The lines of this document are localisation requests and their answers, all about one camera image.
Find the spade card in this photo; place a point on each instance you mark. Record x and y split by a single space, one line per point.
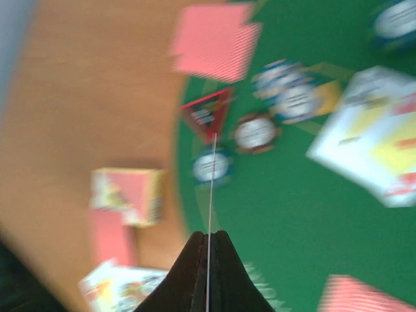
368 97

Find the brown chips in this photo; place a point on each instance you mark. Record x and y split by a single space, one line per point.
256 133

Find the queen face card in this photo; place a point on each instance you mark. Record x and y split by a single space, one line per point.
132 285

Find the round green poker mat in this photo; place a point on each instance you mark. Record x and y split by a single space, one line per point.
293 222

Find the red card edge-on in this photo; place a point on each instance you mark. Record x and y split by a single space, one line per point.
207 289

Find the two of hearts card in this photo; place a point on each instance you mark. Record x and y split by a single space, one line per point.
98 287

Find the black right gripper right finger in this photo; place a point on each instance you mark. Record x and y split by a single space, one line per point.
231 288

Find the yellow red card box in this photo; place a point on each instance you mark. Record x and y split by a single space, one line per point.
134 193

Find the black triangular all-in button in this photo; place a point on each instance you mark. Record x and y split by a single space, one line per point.
206 116

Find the blue 50 chips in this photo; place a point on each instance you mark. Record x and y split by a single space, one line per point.
202 167

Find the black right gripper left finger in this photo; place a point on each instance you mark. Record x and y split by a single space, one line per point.
183 288

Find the blue orange chips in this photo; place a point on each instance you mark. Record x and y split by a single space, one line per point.
289 92

